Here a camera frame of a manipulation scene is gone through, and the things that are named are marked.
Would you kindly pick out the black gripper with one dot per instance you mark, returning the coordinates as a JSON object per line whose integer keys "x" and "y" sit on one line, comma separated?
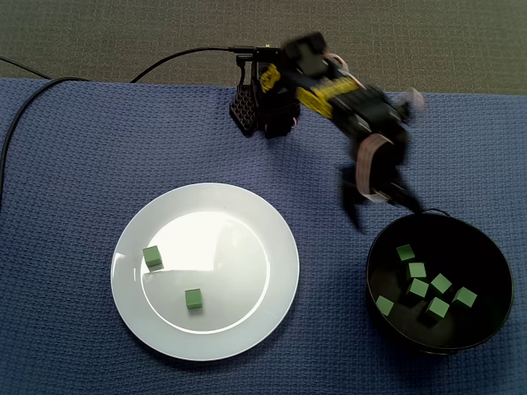
{"x": 380, "y": 181}

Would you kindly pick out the black robot arm with stickers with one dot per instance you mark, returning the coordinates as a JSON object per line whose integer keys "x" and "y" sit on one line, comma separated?
{"x": 271, "y": 111}

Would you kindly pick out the white round plate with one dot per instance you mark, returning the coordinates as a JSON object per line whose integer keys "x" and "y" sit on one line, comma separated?
{"x": 206, "y": 329}

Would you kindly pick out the black metal bucket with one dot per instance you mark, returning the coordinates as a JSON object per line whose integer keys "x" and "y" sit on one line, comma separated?
{"x": 490, "y": 267}

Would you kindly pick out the blue woven table mat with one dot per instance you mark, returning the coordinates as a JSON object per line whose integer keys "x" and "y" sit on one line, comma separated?
{"x": 62, "y": 288}

